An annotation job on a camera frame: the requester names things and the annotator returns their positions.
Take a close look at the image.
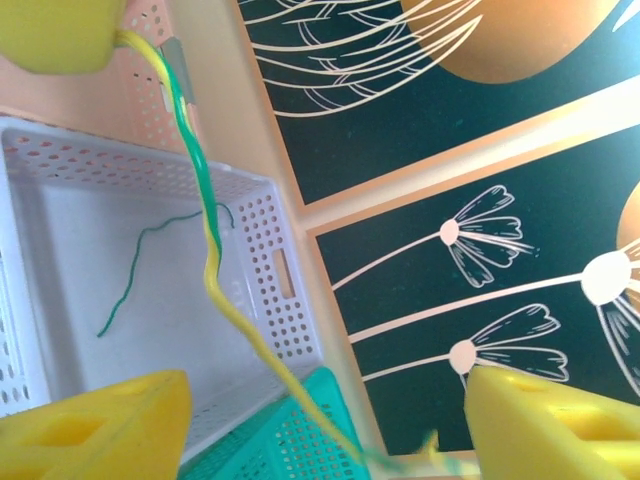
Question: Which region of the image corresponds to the teal mesh plastic basket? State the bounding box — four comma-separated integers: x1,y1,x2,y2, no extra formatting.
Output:
178,366,374,480

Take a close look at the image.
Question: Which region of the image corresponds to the lilac perforated plastic basket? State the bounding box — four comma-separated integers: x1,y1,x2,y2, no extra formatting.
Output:
0,115,327,469

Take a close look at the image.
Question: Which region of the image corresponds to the pink perforated plastic basket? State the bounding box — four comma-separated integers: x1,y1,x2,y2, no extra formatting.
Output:
0,0,202,157

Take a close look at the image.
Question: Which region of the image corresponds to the grey basket label clip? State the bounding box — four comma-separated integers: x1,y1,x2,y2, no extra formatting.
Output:
160,37,197,107

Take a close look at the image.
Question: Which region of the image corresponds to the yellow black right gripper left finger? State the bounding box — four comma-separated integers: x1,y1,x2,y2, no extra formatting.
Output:
0,369,194,480

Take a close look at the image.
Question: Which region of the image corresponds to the dark green cable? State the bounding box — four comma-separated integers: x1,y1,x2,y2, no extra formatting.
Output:
96,203,237,339

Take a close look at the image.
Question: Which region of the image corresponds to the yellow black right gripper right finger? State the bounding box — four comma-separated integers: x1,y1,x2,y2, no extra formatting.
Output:
464,367,640,480

